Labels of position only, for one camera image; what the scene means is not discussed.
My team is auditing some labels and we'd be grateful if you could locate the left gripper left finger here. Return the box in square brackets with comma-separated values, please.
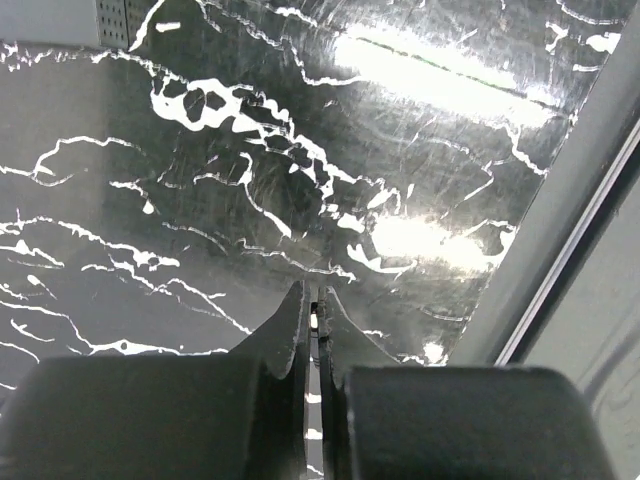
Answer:
[231, 281, 306, 479]

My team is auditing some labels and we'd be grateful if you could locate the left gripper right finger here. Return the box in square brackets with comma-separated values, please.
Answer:
[315, 286, 399, 479]

